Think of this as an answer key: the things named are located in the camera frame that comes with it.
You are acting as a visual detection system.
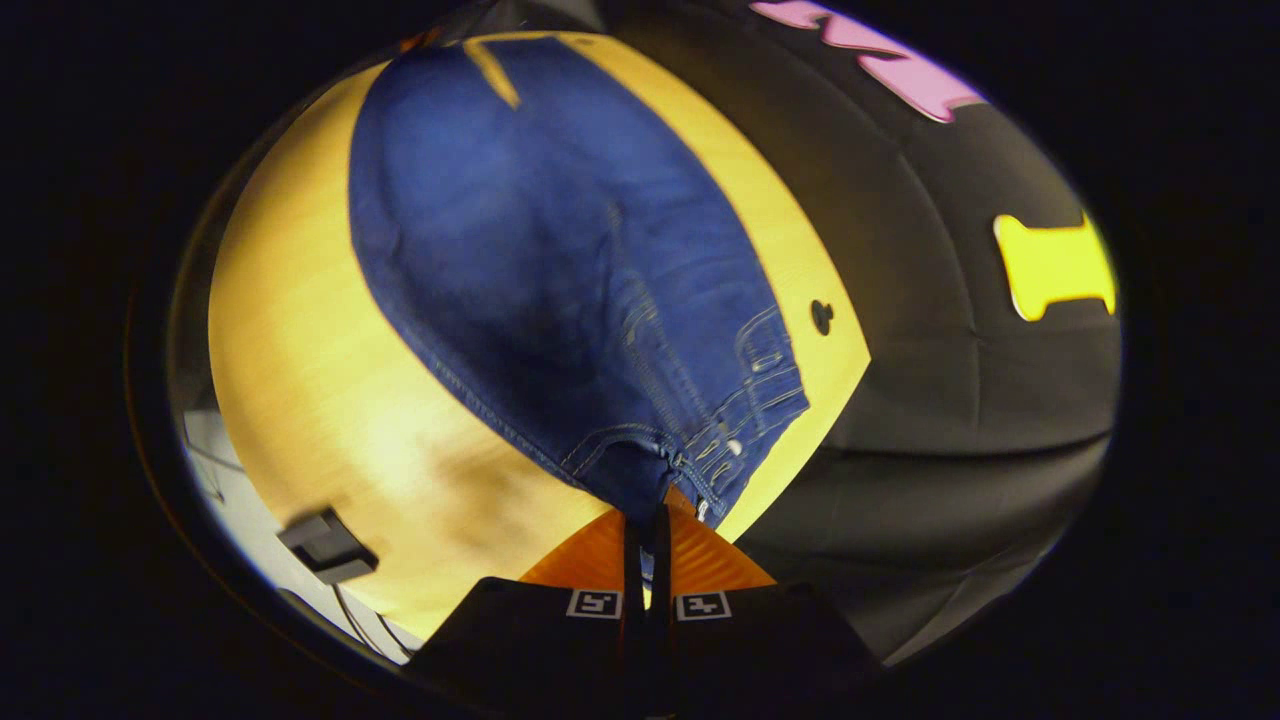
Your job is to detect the blue jeans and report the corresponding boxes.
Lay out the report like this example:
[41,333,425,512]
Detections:
[348,35,811,531]

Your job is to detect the black table clamp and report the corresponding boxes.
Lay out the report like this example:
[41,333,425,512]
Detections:
[277,507,381,587]

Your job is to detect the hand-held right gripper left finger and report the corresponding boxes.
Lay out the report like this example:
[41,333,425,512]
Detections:
[405,508,647,701]

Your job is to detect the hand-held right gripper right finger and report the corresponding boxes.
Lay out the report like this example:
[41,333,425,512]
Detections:
[648,488,886,701]

